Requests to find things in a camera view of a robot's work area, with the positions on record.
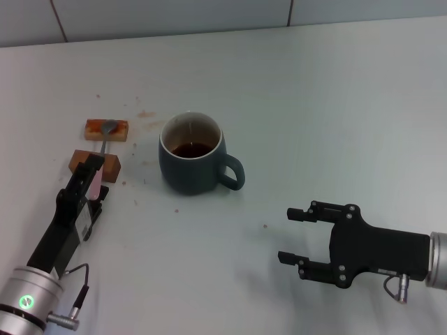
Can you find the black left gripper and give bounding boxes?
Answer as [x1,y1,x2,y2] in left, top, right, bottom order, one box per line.
[27,154,110,277]

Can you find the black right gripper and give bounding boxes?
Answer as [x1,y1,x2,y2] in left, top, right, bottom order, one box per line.
[277,200,431,290]

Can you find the pink handled metal spoon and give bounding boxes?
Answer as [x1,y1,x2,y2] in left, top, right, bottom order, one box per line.
[87,119,119,202]

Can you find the dark grey ceramic mug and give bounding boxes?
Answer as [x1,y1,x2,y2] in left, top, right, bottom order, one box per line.
[158,111,246,196]

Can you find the brown notched wooden block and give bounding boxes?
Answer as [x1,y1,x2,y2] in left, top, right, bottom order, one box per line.
[68,149,122,184]

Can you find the light stained wooden block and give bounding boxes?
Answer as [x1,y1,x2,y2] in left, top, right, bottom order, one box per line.
[84,119,129,142]

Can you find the right arm cable with connector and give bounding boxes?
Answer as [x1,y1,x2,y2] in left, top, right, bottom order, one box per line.
[383,274,411,303]

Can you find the arm cable with connector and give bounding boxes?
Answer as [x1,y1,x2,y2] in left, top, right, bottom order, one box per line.
[46,263,91,331]
[383,274,411,303]

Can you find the left arm cable with connector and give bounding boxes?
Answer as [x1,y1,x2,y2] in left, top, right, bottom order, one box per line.
[46,263,91,331]

